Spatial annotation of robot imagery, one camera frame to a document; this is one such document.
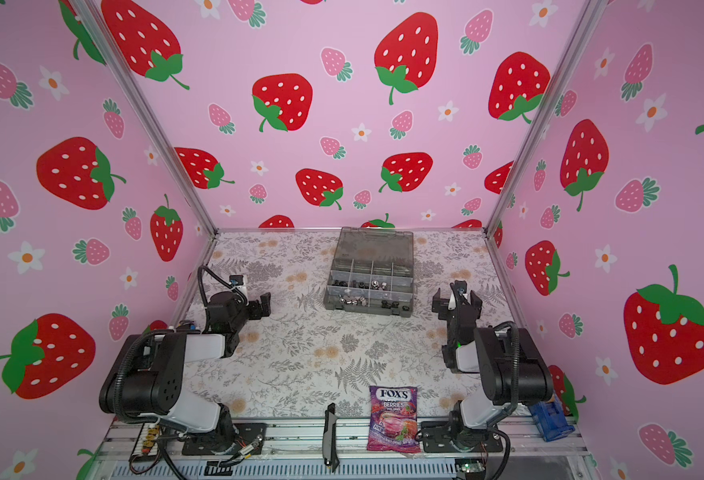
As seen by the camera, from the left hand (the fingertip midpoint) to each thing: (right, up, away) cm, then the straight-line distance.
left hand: (255, 293), depth 95 cm
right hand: (+64, +1, -4) cm, 64 cm away
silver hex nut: (+42, +1, +8) cm, 43 cm away
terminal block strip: (-19, -34, -21) cm, 44 cm away
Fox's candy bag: (+43, -31, -20) cm, 56 cm away
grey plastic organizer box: (+38, +6, +9) cm, 40 cm away
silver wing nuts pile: (+32, -3, +4) cm, 32 cm away
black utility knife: (+27, -34, -22) cm, 48 cm away
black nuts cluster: (+34, +2, +9) cm, 35 cm away
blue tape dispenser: (+82, -29, -22) cm, 90 cm away
